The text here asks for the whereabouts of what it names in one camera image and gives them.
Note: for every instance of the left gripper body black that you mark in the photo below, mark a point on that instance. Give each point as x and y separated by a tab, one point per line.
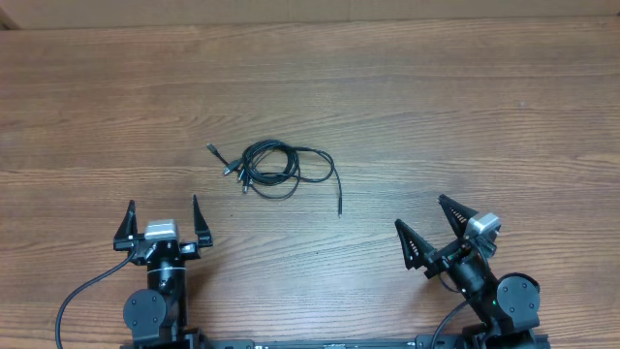
188	250

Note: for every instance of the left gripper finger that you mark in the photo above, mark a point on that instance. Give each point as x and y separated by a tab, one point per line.
128	226
201	228

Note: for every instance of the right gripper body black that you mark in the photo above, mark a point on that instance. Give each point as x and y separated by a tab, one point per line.
448	256

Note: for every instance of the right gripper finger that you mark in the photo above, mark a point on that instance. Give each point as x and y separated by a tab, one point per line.
457	214
417	252

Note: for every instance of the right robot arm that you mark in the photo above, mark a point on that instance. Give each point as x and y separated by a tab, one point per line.
497	312

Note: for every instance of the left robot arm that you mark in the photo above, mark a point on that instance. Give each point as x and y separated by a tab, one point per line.
157	315

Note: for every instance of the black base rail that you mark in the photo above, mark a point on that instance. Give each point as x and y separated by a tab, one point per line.
334	344

